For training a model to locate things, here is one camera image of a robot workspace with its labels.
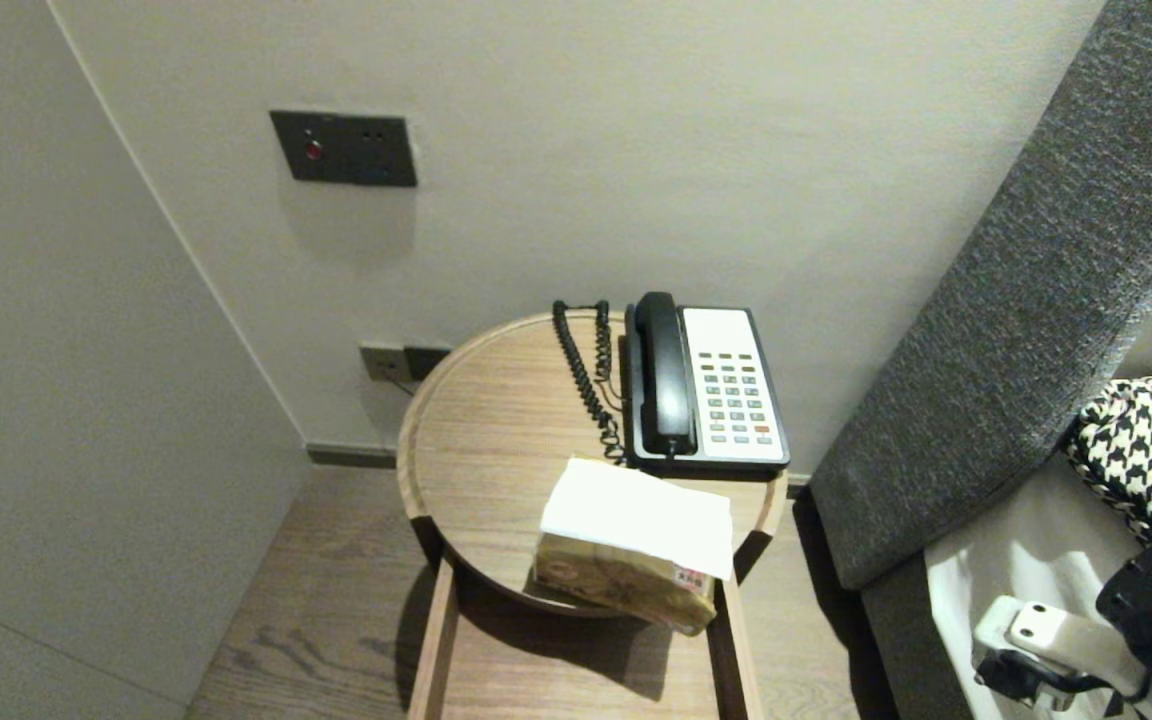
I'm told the gold tissue box white tissue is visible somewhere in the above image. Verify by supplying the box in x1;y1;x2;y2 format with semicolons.
531;456;737;637

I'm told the black telephone handset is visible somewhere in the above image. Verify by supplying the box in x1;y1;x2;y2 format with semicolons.
633;291;697;456

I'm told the round wooden side table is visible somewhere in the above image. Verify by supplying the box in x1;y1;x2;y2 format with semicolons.
397;312;789;618

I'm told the white and black telephone base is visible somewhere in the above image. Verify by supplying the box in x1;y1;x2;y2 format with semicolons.
622;305;792;469

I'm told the grey fabric bed base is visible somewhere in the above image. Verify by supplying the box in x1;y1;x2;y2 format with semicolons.
858;555;972;720

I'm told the grey fabric headboard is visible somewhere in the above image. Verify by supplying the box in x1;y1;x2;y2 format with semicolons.
808;0;1152;591

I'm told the black coiled telephone cord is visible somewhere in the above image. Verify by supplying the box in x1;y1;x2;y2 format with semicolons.
552;300;629;466

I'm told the black wall socket plate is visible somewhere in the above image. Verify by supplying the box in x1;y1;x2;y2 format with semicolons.
404;346;452;383

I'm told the grey wall socket plate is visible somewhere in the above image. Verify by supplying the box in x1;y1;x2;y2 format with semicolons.
359;343;407;384

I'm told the dark wall switch panel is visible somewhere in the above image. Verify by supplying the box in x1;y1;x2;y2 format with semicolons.
270;110;419;189

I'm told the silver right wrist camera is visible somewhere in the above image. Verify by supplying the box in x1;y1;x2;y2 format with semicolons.
971;596;1152;720

